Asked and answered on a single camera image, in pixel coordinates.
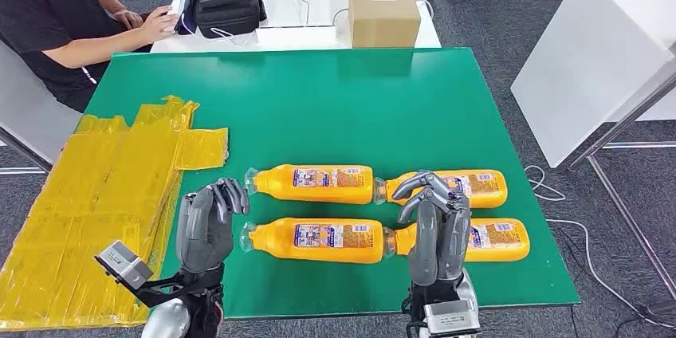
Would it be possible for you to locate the white cord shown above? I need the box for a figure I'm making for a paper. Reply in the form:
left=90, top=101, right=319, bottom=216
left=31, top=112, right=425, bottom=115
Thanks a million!
left=210, top=26, right=258, bottom=47

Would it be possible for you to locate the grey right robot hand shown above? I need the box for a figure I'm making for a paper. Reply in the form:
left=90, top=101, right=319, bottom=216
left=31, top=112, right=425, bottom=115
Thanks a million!
left=391, top=170, right=472, bottom=288

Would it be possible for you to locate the orange bottle clear cap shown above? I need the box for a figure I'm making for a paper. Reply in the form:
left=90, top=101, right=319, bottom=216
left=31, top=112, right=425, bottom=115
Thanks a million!
left=239, top=217, right=386, bottom=265
left=372, top=169, right=509, bottom=210
left=382, top=218, right=531, bottom=264
left=244, top=164, right=375, bottom=206

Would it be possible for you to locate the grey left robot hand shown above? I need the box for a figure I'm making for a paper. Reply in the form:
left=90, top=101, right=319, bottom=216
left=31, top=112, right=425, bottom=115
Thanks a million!
left=175, top=177, right=250, bottom=276

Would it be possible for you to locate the silver metal table frame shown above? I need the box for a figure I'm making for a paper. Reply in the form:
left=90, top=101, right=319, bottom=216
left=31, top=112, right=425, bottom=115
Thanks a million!
left=568, top=71, right=676, bottom=300

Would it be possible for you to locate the white table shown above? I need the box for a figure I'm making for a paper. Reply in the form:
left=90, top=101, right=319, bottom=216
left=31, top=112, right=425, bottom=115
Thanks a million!
left=510, top=0, right=676, bottom=169

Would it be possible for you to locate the black carry bag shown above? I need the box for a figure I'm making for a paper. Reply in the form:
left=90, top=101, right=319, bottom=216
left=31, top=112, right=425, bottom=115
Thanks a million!
left=192, top=0, right=268, bottom=39

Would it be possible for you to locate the brown cardboard box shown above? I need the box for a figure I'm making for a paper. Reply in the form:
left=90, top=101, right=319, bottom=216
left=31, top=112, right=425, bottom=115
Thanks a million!
left=347, top=0, right=422, bottom=49

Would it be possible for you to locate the pale grey side table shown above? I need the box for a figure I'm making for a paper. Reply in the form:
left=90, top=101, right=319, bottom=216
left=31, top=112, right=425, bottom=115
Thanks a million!
left=0, top=39, right=83, bottom=173

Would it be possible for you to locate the person's left hand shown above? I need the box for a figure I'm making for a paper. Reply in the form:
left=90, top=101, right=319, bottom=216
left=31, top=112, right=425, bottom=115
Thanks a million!
left=112, top=8, right=144, bottom=31

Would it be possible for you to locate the white floor cable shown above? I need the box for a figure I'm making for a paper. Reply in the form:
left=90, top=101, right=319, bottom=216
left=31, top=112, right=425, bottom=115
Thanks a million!
left=525, top=164, right=676, bottom=332

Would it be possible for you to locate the person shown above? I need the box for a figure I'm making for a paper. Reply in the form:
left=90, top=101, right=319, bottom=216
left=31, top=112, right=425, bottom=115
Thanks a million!
left=0, top=0, right=181, bottom=114

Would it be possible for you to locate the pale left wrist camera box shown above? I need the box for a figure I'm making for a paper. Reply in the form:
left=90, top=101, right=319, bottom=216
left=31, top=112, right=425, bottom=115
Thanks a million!
left=95, top=240, right=154, bottom=292

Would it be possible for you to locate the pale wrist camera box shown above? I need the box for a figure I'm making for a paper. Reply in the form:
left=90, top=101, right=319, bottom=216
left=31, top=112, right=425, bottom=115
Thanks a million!
left=95, top=240, right=154, bottom=292
left=423, top=298, right=481, bottom=336

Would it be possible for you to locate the person's right hand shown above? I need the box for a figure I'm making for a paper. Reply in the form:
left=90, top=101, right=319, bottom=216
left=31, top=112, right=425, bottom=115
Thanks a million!
left=140, top=5, right=181, bottom=44

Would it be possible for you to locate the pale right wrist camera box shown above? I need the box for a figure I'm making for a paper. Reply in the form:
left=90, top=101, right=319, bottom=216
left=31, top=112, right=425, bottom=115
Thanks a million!
left=423, top=298, right=481, bottom=336

